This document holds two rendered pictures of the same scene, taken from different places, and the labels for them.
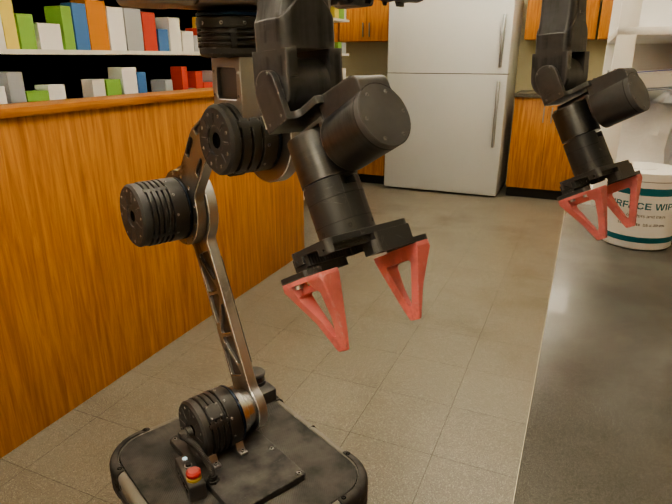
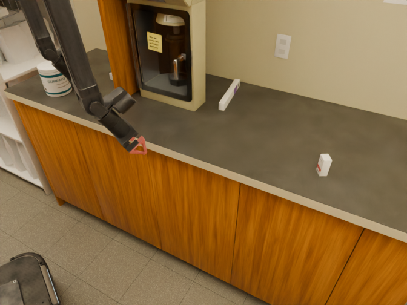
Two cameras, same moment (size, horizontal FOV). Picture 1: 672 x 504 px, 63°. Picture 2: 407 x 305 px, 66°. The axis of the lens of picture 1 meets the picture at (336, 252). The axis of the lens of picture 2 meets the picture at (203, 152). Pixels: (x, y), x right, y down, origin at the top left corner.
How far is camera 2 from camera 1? 0.93 m
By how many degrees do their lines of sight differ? 74
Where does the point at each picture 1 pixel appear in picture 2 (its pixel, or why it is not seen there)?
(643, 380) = (143, 121)
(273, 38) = (94, 91)
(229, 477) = not seen: outside the picture
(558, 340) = not seen: hidden behind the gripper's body
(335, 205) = (124, 124)
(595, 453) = (165, 137)
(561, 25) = (45, 33)
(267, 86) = (97, 106)
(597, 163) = not seen: hidden behind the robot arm
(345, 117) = (128, 101)
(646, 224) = (66, 84)
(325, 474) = (20, 270)
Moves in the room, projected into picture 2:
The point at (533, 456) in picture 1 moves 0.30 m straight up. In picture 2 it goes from (163, 145) to (156, 77)
